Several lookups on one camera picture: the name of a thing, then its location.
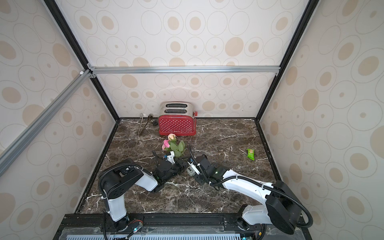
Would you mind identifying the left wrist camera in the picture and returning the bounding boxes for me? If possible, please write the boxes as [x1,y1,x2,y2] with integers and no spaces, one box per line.
[167,151,175,165]

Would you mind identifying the red polka dot toaster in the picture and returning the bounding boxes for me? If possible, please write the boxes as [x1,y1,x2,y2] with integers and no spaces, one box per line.
[158,102,198,136]

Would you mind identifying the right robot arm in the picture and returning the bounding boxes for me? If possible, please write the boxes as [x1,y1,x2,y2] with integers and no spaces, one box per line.
[188,155,314,235]

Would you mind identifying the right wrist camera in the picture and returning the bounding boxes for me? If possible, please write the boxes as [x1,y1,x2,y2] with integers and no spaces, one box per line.
[189,163,200,175]

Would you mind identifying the left aluminium frame bar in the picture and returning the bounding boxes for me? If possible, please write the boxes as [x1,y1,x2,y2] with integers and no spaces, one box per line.
[1,70,91,175]

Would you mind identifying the horizontal aluminium frame bar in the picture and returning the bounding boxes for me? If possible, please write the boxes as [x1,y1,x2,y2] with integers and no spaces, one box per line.
[91,66,280,74]

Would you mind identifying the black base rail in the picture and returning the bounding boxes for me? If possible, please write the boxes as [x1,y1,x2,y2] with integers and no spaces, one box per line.
[54,213,312,240]

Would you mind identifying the pink rose bouquet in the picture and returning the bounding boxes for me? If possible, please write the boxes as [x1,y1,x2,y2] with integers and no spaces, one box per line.
[162,134,186,158]

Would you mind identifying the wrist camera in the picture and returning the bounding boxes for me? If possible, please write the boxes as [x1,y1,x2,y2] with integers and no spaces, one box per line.
[189,163,200,175]
[167,151,175,165]

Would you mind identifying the metal tongs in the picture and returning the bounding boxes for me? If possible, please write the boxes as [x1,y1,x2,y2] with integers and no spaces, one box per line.
[137,113,154,136]

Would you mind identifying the green snack packet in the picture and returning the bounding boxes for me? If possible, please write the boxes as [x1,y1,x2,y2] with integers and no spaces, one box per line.
[247,149,255,161]

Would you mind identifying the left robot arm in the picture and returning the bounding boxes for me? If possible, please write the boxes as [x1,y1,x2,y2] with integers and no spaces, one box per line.
[98,158,189,223]

